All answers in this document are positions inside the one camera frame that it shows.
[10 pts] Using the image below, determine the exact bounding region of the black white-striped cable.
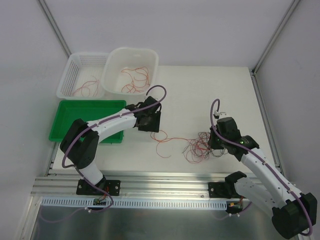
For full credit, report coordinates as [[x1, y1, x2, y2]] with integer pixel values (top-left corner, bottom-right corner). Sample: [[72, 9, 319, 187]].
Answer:
[[181, 132, 230, 161]]

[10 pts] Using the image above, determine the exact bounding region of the pink cable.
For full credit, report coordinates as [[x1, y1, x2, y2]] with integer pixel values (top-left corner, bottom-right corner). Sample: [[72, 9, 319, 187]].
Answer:
[[150, 129, 213, 165]]

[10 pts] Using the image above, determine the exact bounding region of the orange cable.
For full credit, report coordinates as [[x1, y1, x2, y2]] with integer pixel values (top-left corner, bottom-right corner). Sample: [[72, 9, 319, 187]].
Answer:
[[120, 66, 151, 95]]

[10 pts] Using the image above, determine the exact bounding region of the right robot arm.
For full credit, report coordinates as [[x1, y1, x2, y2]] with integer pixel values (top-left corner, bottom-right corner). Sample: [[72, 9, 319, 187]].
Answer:
[[208, 112, 318, 239]]

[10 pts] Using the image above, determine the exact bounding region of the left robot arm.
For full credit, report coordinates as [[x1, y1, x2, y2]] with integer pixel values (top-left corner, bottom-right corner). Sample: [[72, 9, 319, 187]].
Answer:
[[59, 96, 162, 195]]

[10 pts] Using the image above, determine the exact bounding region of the white plastic tub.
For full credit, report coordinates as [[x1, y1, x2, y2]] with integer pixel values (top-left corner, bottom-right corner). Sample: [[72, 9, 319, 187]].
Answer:
[[101, 47, 159, 104]]

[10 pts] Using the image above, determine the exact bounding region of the white perforated basket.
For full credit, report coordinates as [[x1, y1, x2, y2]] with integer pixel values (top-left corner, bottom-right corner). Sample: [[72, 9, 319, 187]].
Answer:
[[56, 52, 109, 100]]

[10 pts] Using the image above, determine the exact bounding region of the green plastic tray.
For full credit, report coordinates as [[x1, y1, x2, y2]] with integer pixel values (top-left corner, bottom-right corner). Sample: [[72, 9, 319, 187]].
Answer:
[[48, 100, 127, 143]]

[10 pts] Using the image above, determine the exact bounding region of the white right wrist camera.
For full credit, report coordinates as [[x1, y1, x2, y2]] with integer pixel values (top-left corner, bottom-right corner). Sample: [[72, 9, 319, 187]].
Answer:
[[213, 110, 228, 119]]

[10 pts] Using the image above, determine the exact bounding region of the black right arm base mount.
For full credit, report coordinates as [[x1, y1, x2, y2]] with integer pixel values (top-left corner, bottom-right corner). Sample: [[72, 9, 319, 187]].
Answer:
[[208, 182, 241, 199]]

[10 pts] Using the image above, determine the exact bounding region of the red cable in basket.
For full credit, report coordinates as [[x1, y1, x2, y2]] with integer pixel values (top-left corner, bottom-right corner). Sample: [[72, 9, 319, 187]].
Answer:
[[72, 74, 101, 97]]

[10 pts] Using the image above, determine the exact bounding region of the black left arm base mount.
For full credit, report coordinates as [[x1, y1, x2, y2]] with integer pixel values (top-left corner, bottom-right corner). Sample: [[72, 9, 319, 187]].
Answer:
[[76, 178, 121, 196]]

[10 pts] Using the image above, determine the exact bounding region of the right aluminium frame post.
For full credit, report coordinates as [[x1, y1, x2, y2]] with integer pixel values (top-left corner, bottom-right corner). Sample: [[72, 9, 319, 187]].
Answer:
[[251, 0, 301, 76]]

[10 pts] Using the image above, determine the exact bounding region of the aluminium frame post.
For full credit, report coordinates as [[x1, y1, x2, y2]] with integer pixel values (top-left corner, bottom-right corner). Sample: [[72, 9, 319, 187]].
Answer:
[[36, 0, 72, 58], [251, 0, 301, 76]]

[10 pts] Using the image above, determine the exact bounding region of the aluminium extrusion rail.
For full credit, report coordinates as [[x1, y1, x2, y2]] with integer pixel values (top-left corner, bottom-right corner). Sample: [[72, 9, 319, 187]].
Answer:
[[32, 171, 261, 201]]

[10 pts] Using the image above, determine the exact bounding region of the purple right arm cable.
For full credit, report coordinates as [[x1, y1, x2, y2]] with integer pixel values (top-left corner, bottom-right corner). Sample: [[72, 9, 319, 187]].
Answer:
[[209, 98, 315, 237]]

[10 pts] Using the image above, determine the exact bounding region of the white slotted cable duct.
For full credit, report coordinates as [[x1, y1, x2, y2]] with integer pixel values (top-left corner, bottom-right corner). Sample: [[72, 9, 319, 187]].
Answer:
[[41, 197, 227, 211]]

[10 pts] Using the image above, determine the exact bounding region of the left aluminium frame post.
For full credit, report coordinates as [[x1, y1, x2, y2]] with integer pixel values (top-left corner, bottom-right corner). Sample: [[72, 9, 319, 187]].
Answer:
[[36, 0, 72, 58]]

